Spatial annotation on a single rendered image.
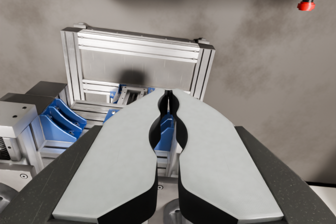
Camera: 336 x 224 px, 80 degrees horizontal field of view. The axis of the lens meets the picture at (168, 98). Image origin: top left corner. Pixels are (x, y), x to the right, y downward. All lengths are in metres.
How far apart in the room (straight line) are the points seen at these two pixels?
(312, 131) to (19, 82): 2.38
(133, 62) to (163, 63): 0.18
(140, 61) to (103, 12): 0.40
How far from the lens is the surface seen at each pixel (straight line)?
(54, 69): 1.66
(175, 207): 0.54
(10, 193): 0.63
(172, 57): 1.17
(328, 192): 2.61
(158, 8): 1.34
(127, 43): 1.17
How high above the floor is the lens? 1.33
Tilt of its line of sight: 59 degrees down
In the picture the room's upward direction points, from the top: 180 degrees counter-clockwise
